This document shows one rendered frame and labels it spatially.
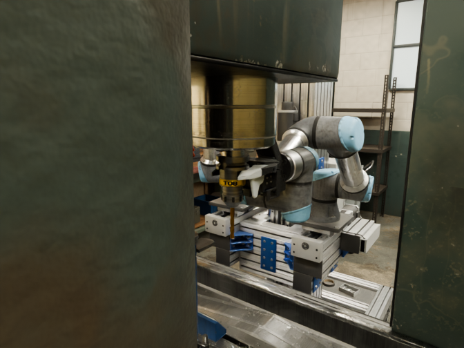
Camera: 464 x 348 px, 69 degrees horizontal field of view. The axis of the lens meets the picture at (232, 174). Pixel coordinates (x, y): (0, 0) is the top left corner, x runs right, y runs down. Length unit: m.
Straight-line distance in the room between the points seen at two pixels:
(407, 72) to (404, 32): 0.51
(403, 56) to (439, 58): 4.05
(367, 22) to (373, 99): 1.03
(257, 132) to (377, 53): 4.77
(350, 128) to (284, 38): 0.67
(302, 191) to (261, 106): 0.35
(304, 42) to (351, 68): 4.77
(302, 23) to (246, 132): 0.19
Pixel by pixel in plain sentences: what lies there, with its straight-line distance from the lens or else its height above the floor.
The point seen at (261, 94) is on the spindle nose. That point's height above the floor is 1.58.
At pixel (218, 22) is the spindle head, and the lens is 0.41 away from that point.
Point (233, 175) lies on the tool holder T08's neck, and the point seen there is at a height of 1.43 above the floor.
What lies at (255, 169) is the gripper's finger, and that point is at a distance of 0.64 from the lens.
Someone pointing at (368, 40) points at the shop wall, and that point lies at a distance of 5.35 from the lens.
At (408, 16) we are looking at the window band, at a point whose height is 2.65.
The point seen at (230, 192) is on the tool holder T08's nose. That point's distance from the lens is 0.64.
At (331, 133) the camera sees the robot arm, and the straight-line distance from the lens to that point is 1.18.
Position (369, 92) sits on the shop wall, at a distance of 5.27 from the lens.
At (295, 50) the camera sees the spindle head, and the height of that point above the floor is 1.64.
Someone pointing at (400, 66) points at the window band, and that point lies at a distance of 5.20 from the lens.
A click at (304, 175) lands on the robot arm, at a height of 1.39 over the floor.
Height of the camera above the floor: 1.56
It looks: 12 degrees down
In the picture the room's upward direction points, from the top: straight up
